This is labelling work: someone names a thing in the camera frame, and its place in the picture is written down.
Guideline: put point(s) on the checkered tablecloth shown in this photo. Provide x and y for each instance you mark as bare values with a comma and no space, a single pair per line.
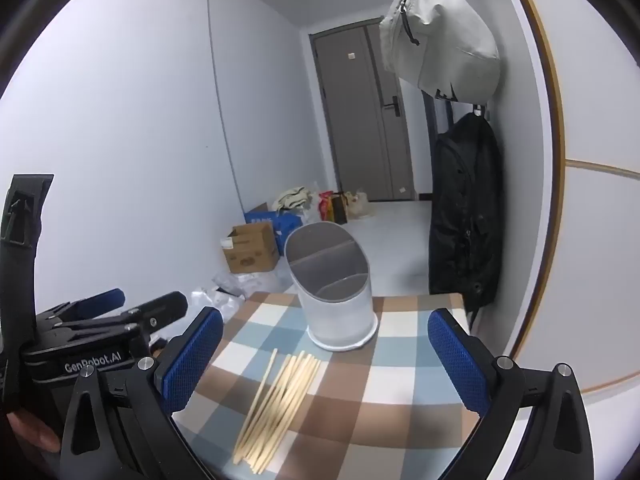
350,400

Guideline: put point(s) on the yellow black carton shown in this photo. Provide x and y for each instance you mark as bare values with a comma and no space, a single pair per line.
340,210

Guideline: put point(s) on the white utensil holder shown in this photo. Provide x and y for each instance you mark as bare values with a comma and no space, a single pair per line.
340,320

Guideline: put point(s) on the clear plastic bag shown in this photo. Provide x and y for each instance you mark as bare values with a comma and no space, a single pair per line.
220,305

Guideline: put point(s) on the white plastic bag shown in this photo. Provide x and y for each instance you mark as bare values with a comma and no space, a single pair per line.
312,210

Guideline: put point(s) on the beige folded cloth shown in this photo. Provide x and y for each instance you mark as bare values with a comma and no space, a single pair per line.
295,196

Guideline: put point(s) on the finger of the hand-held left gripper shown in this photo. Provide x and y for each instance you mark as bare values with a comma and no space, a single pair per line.
160,307
105,299

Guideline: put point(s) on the black door frame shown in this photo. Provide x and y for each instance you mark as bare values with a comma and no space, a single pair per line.
429,145

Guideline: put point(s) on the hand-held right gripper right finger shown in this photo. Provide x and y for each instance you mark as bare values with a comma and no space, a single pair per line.
457,360

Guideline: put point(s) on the blue cardboard box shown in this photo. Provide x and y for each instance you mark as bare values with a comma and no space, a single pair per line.
289,223

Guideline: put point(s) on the red bag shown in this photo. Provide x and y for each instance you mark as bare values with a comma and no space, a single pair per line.
325,205

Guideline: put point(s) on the light grey hanging bag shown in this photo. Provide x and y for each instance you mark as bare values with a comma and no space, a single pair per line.
440,45

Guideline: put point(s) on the bundle of wooden chopsticks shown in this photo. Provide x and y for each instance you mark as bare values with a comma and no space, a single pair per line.
280,405

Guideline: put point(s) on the person's left hand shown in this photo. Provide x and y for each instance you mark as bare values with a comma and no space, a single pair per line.
30,432

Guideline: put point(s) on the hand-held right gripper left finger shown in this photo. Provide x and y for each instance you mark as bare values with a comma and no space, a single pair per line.
192,360

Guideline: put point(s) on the grey door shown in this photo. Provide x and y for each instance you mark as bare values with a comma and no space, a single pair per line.
360,125

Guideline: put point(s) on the cream tote bag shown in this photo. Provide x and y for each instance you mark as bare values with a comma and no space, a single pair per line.
360,205

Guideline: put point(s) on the black backpack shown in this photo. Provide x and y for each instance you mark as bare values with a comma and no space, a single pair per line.
465,210

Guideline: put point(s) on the white wood-trimmed cabinet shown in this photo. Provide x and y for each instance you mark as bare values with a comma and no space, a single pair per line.
590,110

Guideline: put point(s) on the brown cardboard box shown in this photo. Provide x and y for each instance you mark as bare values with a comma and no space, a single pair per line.
255,252

